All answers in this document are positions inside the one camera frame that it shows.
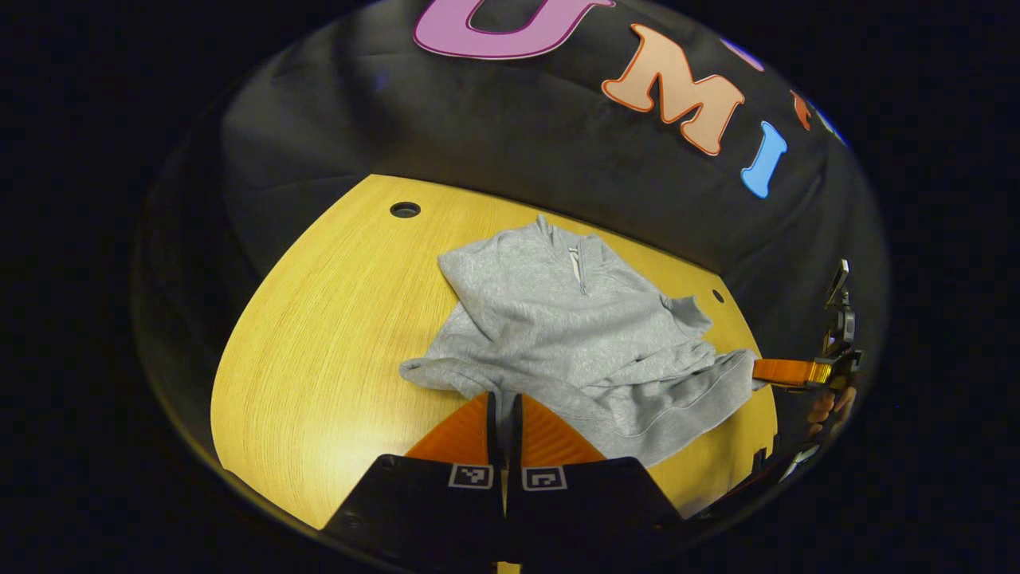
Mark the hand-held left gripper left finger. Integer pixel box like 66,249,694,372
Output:
321,391,506,573

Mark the black backdrop cloth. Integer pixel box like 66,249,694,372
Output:
131,0,889,415

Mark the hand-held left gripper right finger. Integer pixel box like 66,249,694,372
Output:
505,393,688,572

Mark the grey zip-neck sweatshirt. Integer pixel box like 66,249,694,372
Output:
398,214,767,470

